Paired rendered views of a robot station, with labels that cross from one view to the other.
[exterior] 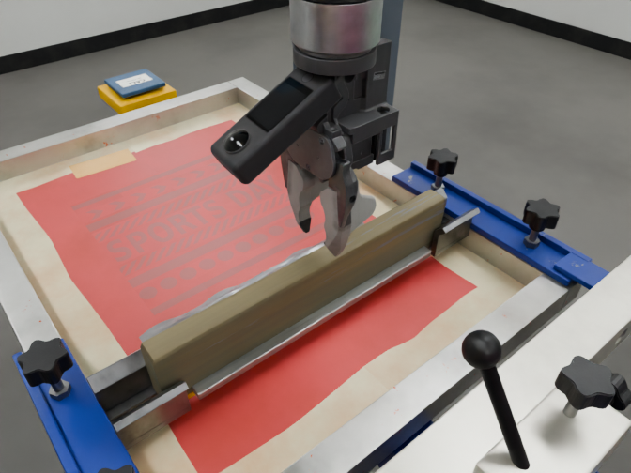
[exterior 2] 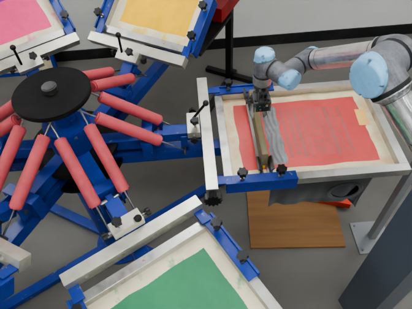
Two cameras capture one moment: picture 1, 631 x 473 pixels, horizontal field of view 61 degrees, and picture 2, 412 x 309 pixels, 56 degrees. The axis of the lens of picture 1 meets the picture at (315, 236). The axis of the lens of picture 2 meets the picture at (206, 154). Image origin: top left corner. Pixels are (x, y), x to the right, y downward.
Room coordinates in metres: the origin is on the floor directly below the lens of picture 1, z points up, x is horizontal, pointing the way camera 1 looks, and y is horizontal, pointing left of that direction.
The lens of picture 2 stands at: (0.99, -1.10, 2.34)
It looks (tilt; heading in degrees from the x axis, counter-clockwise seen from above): 51 degrees down; 128
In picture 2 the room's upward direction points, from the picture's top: 4 degrees counter-clockwise
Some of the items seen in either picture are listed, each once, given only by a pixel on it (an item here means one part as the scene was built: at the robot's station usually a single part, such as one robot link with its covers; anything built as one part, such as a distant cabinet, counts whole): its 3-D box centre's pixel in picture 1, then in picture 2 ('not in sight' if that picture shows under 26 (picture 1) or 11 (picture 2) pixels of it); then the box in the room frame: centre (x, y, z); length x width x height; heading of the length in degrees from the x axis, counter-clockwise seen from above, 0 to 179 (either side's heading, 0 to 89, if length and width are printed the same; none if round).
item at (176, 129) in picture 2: not in sight; (181, 132); (0.17, -0.22, 1.02); 0.17 x 0.06 x 0.05; 39
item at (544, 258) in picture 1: (477, 229); (260, 181); (0.60, -0.23, 0.98); 0.30 x 0.05 x 0.07; 39
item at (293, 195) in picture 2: not in sight; (316, 184); (0.76, 0.03, 0.77); 0.46 x 0.09 x 0.36; 39
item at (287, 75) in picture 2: not in sight; (286, 73); (0.55, -0.02, 1.39); 0.11 x 0.11 x 0.08; 76
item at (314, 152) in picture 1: (339, 108); (261, 95); (0.46, -0.02, 1.23); 0.09 x 0.08 x 0.12; 129
